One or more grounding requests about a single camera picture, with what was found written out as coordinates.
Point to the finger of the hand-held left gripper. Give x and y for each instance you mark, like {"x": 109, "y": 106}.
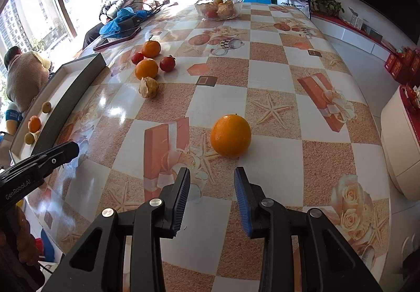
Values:
{"x": 39, "y": 165}

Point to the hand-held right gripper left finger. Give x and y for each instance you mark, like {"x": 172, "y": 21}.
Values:
{"x": 182, "y": 201}

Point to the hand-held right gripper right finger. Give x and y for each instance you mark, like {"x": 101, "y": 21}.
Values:
{"x": 242, "y": 203}

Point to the brown kiwi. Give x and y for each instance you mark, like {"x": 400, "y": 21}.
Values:
{"x": 46, "y": 107}
{"x": 29, "y": 138}

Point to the dimpled orange tangerine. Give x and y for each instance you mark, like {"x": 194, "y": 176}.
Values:
{"x": 34, "y": 124}

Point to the large orange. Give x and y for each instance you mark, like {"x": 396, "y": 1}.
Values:
{"x": 230, "y": 136}

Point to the grey tray white inside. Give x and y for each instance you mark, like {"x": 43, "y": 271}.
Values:
{"x": 65, "y": 77}

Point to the small red tomato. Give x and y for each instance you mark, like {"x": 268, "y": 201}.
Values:
{"x": 137, "y": 58}

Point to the dark red smartphone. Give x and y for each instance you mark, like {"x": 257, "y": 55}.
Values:
{"x": 115, "y": 39}

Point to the white round cabinet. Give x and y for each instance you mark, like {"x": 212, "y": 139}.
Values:
{"x": 398, "y": 147}

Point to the blue plastic bag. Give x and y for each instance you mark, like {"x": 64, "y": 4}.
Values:
{"x": 121, "y": 21}

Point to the glass bowl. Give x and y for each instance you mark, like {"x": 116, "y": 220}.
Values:
{"x": 201, "y": 8}

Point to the white low console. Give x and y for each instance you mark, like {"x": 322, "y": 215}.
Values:
{"x": 347, "y": 32}

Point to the red gift box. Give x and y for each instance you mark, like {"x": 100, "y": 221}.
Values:
{"x": 393, "y": 67}
{"x": 415, "y": 67}
{"x": 408, "y": 55}

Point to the pile of snack packets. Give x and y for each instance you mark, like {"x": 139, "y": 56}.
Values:
{"x": 415, "y": 95}

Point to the white printed sack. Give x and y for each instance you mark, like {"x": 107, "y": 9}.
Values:
{"x": 292, "y": 4}

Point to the grey box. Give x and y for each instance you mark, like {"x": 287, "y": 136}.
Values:
{"x": 372, "y": 32}

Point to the green potted plant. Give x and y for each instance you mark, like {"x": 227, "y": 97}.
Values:
{"x": 326, "y": 4}

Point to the small white carton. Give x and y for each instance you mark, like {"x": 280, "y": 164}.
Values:
{"x": 356, "y": 19}

